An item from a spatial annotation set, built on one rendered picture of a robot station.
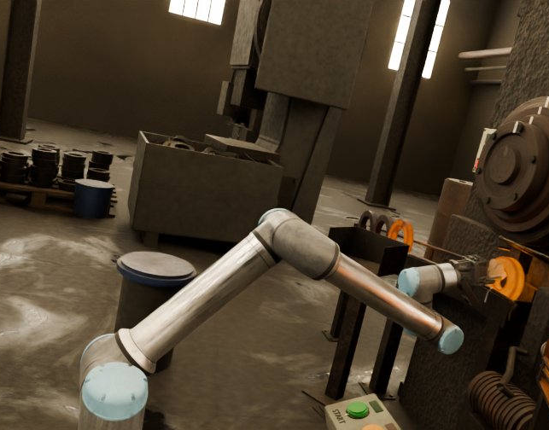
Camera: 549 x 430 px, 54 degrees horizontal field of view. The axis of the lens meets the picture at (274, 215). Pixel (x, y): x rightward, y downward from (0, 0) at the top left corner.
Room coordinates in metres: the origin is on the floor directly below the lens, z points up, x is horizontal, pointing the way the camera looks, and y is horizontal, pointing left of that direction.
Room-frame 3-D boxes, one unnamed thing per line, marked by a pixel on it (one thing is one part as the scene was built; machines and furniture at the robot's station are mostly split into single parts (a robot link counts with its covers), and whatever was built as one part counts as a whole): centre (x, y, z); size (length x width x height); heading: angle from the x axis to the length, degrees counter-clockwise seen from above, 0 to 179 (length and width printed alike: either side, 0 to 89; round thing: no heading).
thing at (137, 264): (2.10, 0.42, 0.21); 0.32 x 0.32 x 0.43
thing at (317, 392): (2.14, -0.40, 0.36); 0.26 x 0.20 x 0.72; 51
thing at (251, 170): (4.20, 0.62, 0.39); 1.03 x 0.83 x 0.79; 110
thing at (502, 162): (1.71, -0.69, 1.11); 0.28 x 0.06 x 0.28; 16
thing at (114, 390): (1.18, 0.28, 0.35); 0.17 x 0.15 x 0.18; 22
